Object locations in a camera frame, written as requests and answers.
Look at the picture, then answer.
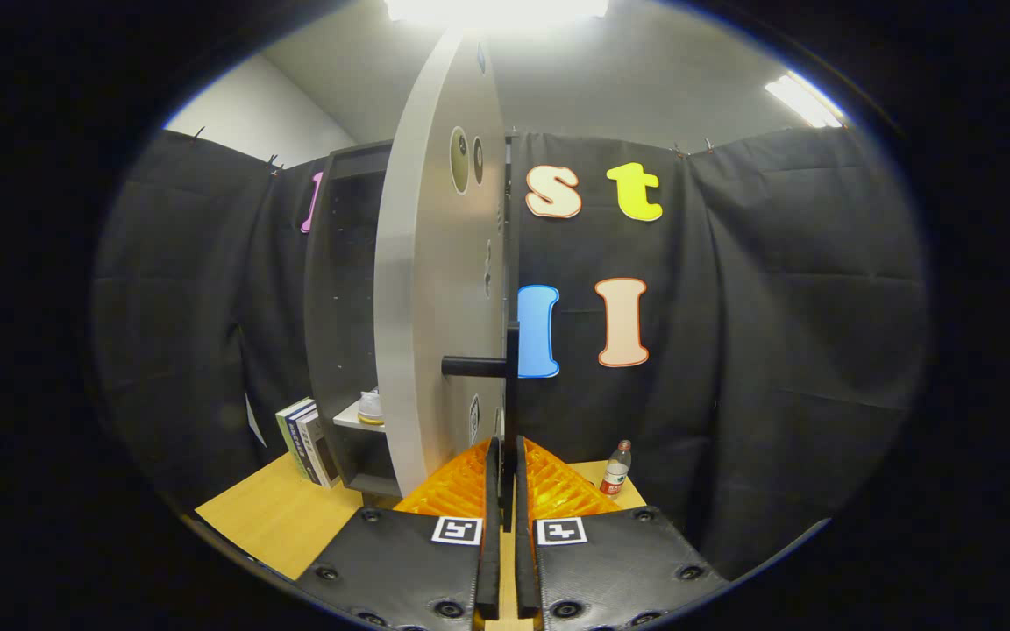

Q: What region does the green white book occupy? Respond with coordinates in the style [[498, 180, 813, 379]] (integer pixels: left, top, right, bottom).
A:
[[275, 397, 317, 481]]

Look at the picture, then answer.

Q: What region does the grey white book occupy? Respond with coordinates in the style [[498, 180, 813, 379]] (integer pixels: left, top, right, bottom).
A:
[[295, 408, 342, 489]]

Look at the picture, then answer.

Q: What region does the dark grey shoe cabinet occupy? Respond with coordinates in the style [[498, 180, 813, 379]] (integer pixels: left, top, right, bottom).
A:
[[303, 131, 521, 499]]

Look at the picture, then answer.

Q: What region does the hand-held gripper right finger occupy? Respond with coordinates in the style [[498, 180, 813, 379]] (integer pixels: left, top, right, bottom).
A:
[[514, 436, 729, 631]]

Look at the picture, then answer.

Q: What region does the clear plastic water bottle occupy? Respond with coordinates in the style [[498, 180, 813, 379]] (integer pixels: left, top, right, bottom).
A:
[[600, 439, 633, 499]]

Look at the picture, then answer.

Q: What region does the black backdrop cloth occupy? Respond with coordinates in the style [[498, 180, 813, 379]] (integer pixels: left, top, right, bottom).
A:
[[89, 127, 928, 581]]

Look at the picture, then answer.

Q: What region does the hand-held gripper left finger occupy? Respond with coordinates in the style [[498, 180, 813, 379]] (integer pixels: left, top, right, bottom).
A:
[[299, 436, 503, 631]]

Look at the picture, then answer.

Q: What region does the narrow ceiling light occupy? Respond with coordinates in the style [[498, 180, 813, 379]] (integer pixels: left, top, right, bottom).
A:
[[764, 72, 846, 130]]

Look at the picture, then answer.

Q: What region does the dark blue book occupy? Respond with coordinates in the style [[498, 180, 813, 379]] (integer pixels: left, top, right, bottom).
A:
[[284, 402, 324, 486]]

